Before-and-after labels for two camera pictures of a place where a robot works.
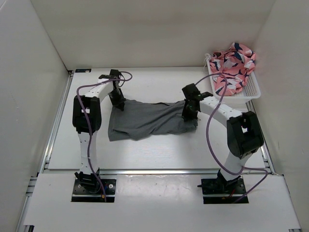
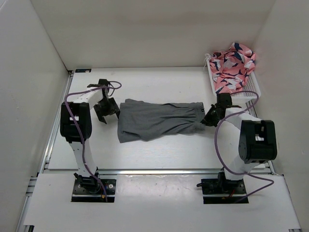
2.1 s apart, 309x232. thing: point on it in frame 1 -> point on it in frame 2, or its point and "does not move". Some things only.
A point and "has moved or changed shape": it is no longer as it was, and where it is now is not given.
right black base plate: [216, 191] does not move
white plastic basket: [251, 90] does not move
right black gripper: [186, 116] -> [207, 120]
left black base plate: [80, 194] does not move
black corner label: [83, 70] does not move
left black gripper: [120, 102] -> [114, 108]
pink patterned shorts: [235, 64] does not move
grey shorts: [138, 120] has moved or changed shape
